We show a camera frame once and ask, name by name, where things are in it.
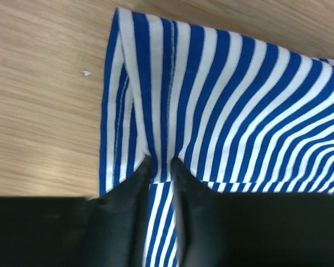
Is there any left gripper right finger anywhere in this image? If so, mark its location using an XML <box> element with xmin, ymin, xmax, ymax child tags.
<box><xmin>171</xmin><ymin>158</ymin><xmax>334</xmax><ymax>266</ymax></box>

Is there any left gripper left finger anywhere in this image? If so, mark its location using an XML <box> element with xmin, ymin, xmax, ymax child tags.
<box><xmin>0</xmin><ymin>157</ymin><xmax>152</xmax><ymax>266</ymax></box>

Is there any blue white striped tank top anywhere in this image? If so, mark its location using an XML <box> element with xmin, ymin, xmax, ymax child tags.
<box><xmin>99</xmin><ymin>8</ymin><xmax>334</xmax><ymax>266</ymax></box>

